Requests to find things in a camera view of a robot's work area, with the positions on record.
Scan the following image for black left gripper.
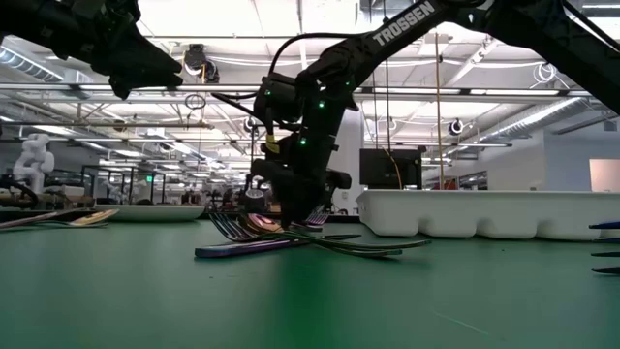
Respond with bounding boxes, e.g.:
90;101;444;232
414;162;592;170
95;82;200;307
72;0;184;101

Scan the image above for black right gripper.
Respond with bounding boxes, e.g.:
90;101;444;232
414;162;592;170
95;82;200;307
278;133;353;230

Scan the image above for iridescent rainbow spoon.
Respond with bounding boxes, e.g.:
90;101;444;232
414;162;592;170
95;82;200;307
67;207;121;228
239;212;433;249

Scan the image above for long ceiling light bar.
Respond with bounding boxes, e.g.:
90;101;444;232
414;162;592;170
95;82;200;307
0;82;620;98

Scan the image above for white building column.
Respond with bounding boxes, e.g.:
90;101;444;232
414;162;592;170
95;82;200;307
333;109;366;214

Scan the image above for black monitor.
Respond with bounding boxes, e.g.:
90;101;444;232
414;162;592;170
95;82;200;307
358;147;423;191

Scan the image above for white round plate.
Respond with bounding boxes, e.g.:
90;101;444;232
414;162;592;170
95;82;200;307
94;204;206;224

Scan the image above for white robot figure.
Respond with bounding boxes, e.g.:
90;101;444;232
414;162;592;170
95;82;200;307
12;133;57;195

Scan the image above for green table mat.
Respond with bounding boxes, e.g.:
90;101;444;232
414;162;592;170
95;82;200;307
0;215;620;349

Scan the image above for white cutlery tray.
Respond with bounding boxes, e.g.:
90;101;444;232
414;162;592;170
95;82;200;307
356;188;620;242

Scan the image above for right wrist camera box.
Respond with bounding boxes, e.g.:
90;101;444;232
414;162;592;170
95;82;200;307
249;158;283;186

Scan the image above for black workcell frame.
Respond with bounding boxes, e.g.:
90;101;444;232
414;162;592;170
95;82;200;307
80;164;167;206

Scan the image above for thin black hanging cable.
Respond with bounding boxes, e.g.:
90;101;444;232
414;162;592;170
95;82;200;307
369;67;379;151
384;55;391;151

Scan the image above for pale wall board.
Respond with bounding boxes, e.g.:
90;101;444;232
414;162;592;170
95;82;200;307
588;158;620;193

